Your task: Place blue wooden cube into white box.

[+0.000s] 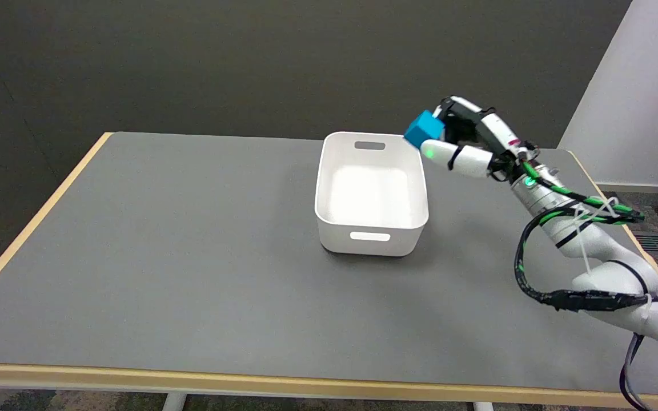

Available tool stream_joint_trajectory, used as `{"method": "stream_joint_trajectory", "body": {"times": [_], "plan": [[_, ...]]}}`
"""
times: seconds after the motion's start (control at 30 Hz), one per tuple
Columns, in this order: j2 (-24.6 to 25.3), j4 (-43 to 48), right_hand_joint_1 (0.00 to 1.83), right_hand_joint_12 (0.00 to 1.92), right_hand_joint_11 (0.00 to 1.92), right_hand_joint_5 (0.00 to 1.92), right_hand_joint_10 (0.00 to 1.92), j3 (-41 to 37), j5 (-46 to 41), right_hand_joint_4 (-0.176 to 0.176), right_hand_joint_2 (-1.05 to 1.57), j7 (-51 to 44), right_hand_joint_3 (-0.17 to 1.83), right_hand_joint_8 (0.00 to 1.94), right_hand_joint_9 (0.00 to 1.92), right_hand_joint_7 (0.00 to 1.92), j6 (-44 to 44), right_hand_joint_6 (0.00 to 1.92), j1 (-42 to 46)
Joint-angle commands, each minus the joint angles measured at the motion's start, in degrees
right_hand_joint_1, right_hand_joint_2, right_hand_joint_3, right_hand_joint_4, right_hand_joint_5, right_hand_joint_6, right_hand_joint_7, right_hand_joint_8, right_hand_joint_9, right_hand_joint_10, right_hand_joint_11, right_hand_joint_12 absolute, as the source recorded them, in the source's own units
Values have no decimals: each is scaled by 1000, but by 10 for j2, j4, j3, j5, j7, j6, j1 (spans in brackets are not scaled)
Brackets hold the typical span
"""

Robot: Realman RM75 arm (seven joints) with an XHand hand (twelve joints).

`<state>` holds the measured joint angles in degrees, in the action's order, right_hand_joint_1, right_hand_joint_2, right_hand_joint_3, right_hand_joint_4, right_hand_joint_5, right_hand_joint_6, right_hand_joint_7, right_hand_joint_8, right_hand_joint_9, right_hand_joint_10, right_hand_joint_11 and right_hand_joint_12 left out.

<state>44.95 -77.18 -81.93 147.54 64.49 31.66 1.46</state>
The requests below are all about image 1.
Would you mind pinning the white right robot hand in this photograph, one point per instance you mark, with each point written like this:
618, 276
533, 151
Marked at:
469, 159

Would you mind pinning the blue wooden cube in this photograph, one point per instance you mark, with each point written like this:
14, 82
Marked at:
423, 129

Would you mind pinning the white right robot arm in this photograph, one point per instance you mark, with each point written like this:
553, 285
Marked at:
597, 251

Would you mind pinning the white plastic box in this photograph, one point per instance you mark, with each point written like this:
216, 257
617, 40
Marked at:
371, 194

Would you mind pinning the metal floor vent grille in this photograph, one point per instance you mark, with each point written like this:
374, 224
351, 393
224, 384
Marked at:
656, 242

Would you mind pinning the grey table mat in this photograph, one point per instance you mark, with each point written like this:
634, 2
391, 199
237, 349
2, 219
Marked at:
283, 257

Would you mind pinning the white table leg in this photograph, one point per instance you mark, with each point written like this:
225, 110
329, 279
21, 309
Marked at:
482, 406
174, 401

